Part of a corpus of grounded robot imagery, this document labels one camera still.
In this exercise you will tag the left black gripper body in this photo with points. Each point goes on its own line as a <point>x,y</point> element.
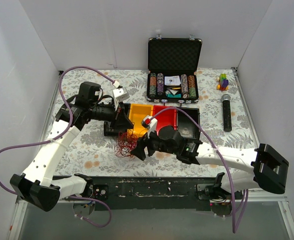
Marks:
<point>119,116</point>

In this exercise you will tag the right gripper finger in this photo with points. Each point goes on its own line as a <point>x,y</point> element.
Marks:
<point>139,150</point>
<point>152,148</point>

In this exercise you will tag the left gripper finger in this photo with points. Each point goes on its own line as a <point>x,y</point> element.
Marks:
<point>112,131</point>
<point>122,117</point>

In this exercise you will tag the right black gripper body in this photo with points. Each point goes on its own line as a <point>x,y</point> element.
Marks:
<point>146,144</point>

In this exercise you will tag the black bin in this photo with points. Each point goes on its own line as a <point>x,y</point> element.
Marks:
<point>185,125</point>
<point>120,125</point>

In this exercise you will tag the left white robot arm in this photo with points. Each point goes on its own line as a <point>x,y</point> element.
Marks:
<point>36,185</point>

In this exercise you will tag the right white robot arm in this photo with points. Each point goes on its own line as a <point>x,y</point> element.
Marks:
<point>261,167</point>

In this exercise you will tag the floral table mat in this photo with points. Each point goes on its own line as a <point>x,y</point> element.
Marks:
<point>93,154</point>

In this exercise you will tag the yellow bin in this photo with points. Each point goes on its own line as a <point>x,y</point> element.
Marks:
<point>137,113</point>

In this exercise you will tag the red bin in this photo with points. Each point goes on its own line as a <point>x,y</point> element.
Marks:
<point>167,118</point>

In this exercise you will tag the playing card deck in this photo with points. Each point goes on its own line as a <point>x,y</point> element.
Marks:
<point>172,80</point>

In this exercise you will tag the black microphone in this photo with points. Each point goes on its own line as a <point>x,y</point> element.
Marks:
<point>226,113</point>

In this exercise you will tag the black poker chip case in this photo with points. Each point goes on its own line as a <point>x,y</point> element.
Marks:
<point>173,57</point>

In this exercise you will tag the colourful toy block car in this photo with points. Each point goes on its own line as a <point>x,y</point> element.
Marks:
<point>222,82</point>

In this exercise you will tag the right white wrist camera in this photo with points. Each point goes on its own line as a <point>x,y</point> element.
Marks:
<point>150,123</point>

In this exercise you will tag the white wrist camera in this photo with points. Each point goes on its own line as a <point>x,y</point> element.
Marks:
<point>119,95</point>
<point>150,123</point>

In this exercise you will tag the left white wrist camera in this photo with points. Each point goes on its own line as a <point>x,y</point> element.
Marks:
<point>119,95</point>

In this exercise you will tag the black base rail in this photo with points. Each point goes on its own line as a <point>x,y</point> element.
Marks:
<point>147,193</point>

